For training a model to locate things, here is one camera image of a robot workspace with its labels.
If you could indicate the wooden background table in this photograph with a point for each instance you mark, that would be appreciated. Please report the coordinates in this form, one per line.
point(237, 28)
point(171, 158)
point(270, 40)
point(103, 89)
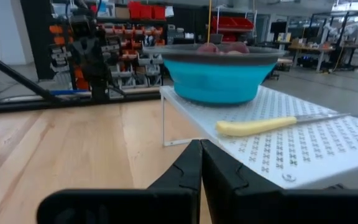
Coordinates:
point(311, 49)

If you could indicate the blue collapsible bowl grey rim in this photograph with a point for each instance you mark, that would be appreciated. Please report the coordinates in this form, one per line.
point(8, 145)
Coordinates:
point(216, 81)

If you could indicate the red storage bins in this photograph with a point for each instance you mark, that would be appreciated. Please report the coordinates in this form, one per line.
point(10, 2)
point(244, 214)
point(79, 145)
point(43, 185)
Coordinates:
point(232, 25)

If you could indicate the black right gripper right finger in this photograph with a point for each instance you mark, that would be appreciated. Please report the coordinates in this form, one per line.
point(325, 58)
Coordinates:
point(259, 205)

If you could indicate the black aluminium table frame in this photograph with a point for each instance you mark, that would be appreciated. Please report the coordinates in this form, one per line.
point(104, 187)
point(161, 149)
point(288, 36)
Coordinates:
point(26, 84)

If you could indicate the white perforated metal shelf riser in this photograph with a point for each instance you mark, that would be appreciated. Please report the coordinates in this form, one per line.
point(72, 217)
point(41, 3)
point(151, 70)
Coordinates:
point(291, 146)

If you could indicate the rack with orange bins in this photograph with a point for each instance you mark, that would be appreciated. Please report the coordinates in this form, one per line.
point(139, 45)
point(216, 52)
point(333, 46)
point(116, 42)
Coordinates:
point(129, 53)

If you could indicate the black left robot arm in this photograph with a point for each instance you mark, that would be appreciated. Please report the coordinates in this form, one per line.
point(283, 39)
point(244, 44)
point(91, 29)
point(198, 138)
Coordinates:
point(90, 56)

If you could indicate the blue floor bin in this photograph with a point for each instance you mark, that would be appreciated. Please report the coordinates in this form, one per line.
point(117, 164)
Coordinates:
point(68, 92)

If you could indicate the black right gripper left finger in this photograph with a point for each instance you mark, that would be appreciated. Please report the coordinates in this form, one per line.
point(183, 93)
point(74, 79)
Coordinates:
point(166, 205)

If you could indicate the small red storage boxes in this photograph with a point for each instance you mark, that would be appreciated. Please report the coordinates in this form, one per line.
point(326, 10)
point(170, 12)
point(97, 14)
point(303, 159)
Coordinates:
point(146, 11)

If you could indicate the dark red round fruit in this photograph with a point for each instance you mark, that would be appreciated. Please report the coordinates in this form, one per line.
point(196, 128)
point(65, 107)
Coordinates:
point(238, 47)
point(208, 48)

